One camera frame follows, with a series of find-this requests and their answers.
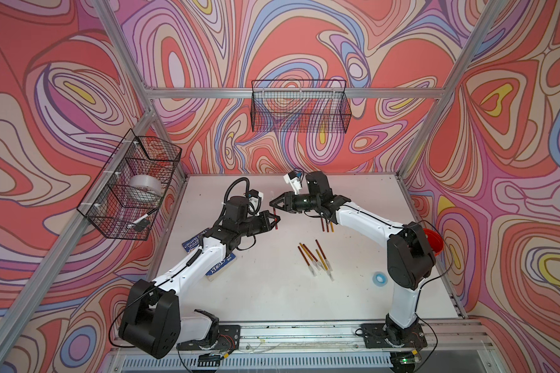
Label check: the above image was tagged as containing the black wire basket wall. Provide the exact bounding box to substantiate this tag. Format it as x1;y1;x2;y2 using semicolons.
250;78;352;134
77;130;182;241

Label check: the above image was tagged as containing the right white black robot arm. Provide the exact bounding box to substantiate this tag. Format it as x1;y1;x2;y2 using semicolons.
270;170;436;348

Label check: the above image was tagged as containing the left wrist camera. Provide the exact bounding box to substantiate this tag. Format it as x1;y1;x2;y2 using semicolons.
222;190;264;222

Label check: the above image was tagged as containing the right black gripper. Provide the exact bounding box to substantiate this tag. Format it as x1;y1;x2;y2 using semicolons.
269;191;320;213

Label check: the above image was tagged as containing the blue tape roll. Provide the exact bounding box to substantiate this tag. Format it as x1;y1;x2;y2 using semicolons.
373;272;388;288

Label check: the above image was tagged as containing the red knife centre right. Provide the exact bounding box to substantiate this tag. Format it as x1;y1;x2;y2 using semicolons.
315;239;331;270

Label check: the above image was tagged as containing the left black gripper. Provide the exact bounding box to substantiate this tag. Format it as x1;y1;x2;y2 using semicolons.
236;210;281;239

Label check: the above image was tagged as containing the red plastic cup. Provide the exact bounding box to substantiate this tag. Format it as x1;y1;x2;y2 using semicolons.
423;228;444;256

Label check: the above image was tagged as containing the grey duct tape roll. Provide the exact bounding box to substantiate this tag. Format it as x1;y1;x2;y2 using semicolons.
127;175;163;204

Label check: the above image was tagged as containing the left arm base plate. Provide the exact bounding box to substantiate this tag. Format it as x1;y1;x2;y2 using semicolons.
177;324;241;353

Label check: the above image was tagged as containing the black wire basket back wall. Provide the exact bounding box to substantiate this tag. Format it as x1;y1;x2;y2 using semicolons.
250;78;352;134

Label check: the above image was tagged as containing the yellow knife centre group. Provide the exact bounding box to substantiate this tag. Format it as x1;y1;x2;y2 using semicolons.
300;243;321;270

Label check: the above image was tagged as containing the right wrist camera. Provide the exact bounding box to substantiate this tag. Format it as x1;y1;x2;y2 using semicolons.
283;170;304;195

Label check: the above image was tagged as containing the black wire basket left wall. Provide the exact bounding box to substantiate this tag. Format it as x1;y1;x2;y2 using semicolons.
77;130;182;241

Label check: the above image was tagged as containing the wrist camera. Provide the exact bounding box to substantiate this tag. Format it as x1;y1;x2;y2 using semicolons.
222;190;264;222
283;170;304;195

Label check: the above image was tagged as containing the blue treehouse paperback book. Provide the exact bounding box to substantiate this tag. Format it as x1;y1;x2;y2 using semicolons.
181;227;236;281

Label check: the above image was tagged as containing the small object in left basket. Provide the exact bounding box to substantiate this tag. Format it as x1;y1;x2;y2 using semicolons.
127;214;150;233

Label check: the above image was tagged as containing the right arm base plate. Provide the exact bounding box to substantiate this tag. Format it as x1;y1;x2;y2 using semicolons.
355;323;428;350

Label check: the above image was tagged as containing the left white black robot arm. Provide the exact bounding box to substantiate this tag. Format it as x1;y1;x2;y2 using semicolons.
118;211;281;359

